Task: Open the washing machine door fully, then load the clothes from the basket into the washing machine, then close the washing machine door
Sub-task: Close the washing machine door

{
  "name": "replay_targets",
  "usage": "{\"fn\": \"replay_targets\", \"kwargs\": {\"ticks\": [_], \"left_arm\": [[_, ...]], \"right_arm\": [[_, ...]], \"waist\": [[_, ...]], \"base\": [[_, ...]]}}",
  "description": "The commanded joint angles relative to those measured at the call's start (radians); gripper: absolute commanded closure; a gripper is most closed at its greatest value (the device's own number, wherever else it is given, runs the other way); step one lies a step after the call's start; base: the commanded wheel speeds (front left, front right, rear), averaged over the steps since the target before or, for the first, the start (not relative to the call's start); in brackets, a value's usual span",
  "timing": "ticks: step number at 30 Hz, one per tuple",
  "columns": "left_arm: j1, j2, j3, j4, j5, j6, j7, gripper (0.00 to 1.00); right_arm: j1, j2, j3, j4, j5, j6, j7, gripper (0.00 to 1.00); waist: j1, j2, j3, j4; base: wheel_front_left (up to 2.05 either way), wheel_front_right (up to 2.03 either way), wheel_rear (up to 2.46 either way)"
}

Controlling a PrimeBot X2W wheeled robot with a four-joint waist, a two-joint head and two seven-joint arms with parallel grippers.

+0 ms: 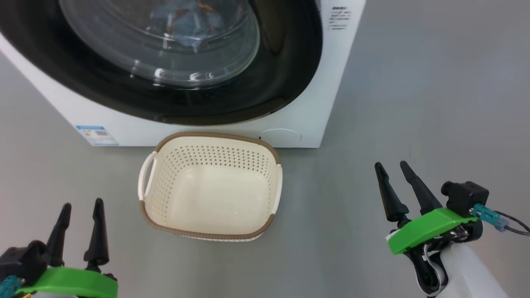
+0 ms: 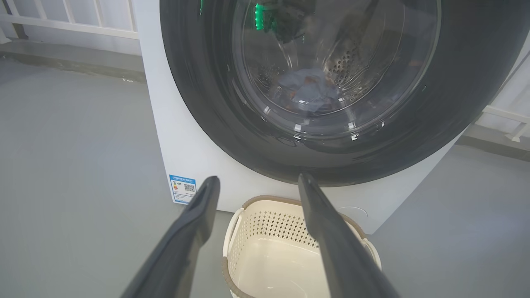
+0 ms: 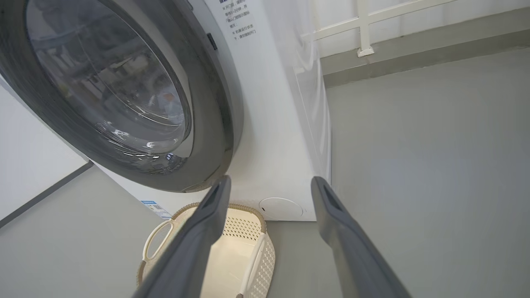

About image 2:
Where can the white railing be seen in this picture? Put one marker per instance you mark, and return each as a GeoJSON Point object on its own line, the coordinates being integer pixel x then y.
{"type": "Point", "coordinates": [507, 116]}
{"type": "Point", "coordinates": [62, 25]}

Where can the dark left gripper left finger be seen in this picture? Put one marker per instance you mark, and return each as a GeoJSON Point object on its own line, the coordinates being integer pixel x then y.
{"type": "Point", "coordinates": [182, 248]}

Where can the washing machine door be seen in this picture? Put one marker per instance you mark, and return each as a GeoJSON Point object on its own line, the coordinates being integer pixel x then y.
{"type": "Point", "coordinates": [198, 82]}

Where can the blue cartoon print garment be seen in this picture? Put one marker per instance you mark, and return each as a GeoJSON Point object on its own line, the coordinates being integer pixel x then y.
{"type": "Point", "coordinates": [308, 89]}

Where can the white front-load washing machine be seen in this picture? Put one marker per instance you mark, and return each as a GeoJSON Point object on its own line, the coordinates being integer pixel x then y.
{"type": "Point", "coordinates": [190, 136]}

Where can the cream perforated laundry basket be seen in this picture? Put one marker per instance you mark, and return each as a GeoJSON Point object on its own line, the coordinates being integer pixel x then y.
{"type": "Point", "coordinates": [269, 256]}

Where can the blue energy label sticker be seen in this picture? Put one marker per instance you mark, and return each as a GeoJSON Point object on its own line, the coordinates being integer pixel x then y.
{"type": "Point", "coordinates": [182, 189]}

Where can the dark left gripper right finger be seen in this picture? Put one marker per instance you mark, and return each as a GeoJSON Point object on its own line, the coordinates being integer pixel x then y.
{"type": "Point", "coordinates": [343, 256]}

